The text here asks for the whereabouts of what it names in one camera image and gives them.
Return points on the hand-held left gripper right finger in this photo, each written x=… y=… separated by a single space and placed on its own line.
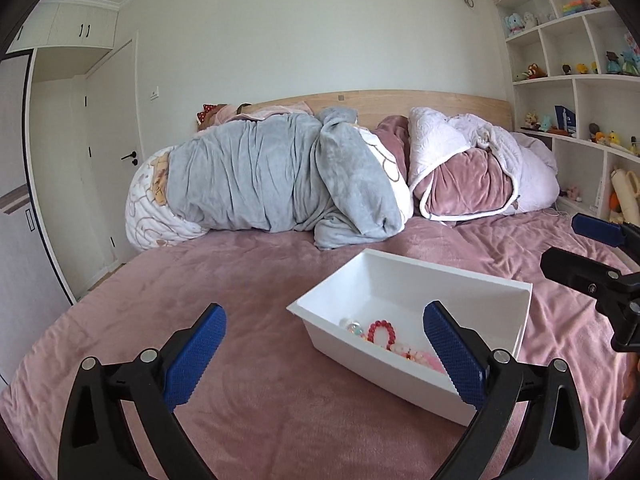
x=452 y=355

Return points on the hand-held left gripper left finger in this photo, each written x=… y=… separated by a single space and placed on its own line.
x=192 y=355

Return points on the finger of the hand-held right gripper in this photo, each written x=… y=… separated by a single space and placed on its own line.
x=600 y=230
x=575 y=267

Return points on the white plastic box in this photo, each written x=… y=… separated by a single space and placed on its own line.
x=400 y=280

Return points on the clear heart charm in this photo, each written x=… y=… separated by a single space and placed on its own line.
x=355 y=330

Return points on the pink bed sheet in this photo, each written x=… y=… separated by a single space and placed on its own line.
x=250 y=285

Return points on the blue box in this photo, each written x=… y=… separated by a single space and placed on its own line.
x=565 y=120

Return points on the pink and lilac quilt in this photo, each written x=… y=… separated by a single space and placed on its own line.
x=465 y=180

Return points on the white printed quilt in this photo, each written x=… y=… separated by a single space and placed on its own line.
x=150 y=210

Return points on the white shelf unit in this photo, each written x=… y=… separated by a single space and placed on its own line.
x=565 y=50

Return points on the white door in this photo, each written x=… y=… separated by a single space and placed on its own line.
x=107 y=185

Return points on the grey blanket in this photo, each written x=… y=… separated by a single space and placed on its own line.
x=250 y=170

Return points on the white wardrobe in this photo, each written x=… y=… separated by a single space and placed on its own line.
x=30 y=240

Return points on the wooden headboard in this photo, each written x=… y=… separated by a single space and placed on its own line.
x=425 y=102

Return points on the collection of shelf toys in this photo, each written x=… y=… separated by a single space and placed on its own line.
x=520 y=22

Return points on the mauve pillow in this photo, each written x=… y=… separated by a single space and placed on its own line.
x=392 y=135

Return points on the plush toy with red bow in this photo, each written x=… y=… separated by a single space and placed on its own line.
x=206 y=110

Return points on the light pink pillow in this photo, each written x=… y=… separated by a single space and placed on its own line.
x=280 y=110

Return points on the white upper cabinet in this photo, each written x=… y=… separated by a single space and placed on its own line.
x=65 y=22

